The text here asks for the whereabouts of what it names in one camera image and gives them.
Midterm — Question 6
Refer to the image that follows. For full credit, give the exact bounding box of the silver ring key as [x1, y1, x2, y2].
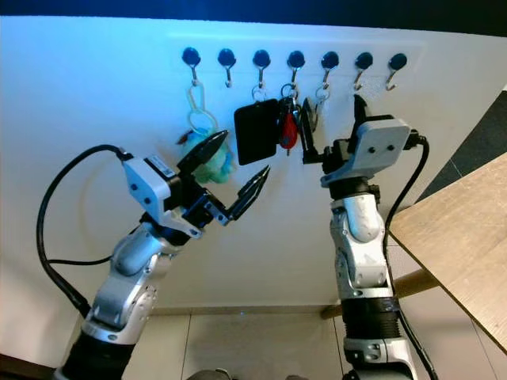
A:
[312, 85, 331, 127]

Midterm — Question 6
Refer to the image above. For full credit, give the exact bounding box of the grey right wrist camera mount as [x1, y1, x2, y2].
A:
[352, 116, 414, 177]

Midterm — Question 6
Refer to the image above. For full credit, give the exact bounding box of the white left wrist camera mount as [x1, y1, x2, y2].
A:
[122, 155, 181, 240]

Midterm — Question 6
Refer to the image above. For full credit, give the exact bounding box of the green pompom keychain white carabiner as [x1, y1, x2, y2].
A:
[177, 82, 235, 185]

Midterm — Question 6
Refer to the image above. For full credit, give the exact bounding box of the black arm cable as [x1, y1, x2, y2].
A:
[380, 133, 442, 380]
[36, 144, 132, 319]

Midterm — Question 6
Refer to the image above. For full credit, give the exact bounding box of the black flat key pouch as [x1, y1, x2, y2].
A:
[234, 85, 283, 166]

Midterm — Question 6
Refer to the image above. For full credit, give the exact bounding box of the white hook rail plate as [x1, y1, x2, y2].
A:
[170, 36, 426, 85]

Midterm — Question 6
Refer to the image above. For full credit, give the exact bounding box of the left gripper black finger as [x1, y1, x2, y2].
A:
[225, 165, 271, 222]
[178, 130, 230, 173]

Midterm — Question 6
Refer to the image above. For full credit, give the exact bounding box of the wooden table leg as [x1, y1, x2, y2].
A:
[320, 268, 442, 321]

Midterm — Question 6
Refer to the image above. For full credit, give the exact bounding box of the dark brown furniture edge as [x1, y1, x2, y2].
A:
[0, 354, 50, 380]

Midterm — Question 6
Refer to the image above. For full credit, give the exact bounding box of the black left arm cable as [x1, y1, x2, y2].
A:
[36, 144, 132, 319]

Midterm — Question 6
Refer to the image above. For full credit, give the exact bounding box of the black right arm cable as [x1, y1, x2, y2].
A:
[380, 133, 442, 380]

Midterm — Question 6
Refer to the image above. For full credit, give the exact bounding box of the light wooden table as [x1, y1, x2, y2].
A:
[388, 153, 507, 355]

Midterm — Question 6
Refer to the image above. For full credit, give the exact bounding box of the black magnet metal hook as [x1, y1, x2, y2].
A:
[252, 49, 271, 88]
[353, 52, 374, 91]
[321, 51, 340, 89]
[287, 50, 306, 88]
[181, 47, 200, 86]
[217, 48, 236, 88]
[385, 53, 408, 92]

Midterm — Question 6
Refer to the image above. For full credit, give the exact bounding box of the red fob key bunch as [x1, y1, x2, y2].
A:
[276, 82, 302, 153]

